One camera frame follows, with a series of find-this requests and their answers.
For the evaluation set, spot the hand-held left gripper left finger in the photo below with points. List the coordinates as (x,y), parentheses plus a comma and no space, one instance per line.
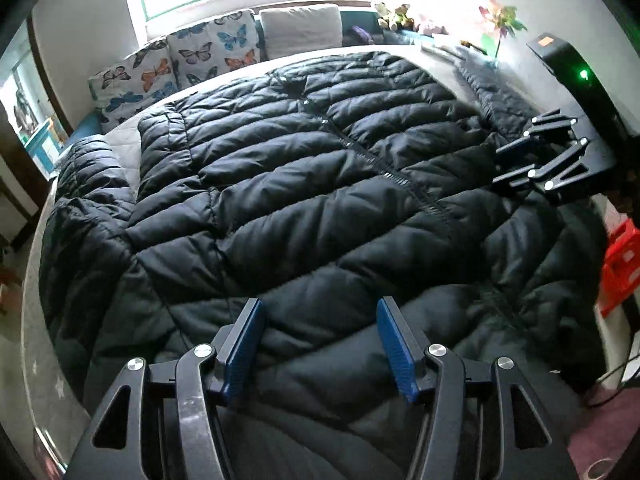
(244,352)

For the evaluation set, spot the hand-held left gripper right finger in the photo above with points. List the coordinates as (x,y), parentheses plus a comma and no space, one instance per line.
(397,352)

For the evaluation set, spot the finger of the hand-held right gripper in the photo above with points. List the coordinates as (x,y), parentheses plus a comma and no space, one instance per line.
(510,180)
(515,150)

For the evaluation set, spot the black puffer jacket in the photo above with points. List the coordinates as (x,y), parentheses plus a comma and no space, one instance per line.
(300,185)

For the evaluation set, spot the colourful pinwheel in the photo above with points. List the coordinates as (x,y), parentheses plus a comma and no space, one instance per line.
(497,15)

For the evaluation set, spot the white papers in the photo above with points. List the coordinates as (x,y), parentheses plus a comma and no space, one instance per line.
(442,42)

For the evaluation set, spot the pink plush toy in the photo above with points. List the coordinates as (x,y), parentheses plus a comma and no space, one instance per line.
(431,25)

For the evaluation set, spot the brown plush toy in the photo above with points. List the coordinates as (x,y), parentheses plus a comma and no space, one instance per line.
(402,16)

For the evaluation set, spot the light plush toy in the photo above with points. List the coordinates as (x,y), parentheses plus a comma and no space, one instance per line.
(384,12)

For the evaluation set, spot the purple cloth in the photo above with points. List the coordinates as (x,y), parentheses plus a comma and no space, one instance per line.
(361,35)

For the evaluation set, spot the person's pink clothing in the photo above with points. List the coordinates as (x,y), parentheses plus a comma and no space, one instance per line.
(615,435)

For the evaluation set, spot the beige cushion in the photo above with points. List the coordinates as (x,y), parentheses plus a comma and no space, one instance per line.
(300,30)

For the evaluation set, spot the butterfly print cushion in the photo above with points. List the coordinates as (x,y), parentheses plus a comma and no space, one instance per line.
(210,50)
(130,85)

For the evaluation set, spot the teal cabinet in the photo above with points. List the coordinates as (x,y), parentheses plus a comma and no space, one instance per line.
(40,145)

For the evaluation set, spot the brown door frame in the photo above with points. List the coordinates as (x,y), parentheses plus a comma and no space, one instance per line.
(12,160)

